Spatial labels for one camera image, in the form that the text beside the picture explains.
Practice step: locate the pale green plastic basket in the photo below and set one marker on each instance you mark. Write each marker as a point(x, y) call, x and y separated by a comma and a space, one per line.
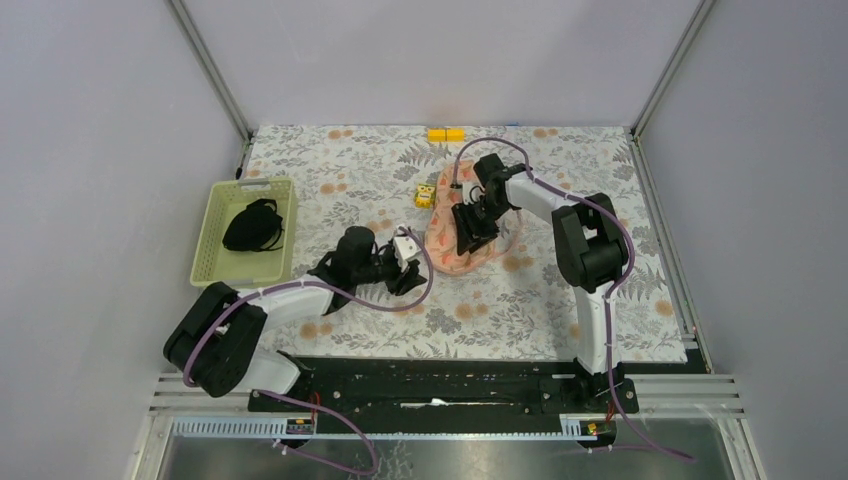
point(213, 262)

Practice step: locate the floral tablecloth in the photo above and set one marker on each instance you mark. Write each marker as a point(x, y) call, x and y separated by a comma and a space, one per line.
point(367, 175)

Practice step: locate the yellow block left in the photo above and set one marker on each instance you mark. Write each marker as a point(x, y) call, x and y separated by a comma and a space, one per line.
point(435, 135)

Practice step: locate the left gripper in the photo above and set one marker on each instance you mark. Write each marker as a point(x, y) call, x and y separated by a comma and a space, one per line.
point(402, 281)

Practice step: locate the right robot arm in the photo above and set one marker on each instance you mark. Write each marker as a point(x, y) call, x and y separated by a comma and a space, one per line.
point(591, 251)

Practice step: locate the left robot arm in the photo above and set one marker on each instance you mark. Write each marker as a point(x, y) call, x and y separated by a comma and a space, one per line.
point(216, 344)

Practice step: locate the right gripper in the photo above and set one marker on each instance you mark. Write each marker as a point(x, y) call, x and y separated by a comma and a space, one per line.
point(466, 238)

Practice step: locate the yellow owl toy block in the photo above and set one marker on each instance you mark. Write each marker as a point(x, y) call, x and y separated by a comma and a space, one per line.
point(424, 197)

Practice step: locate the black bra in basket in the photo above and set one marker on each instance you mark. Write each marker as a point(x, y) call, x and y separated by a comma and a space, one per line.
point(258, 228)

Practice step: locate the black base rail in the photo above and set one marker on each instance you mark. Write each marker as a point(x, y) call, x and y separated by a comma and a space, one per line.
point(427, 396)

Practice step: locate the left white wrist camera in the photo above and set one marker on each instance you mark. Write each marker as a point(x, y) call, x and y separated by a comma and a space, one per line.
point(406, 249)

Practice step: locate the yellow block right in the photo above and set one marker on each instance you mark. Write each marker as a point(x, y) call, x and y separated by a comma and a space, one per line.
point(454, 135)

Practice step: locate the pink floral mesh laundry bag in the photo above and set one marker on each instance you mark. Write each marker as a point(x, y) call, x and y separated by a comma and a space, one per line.
point(441, 238)

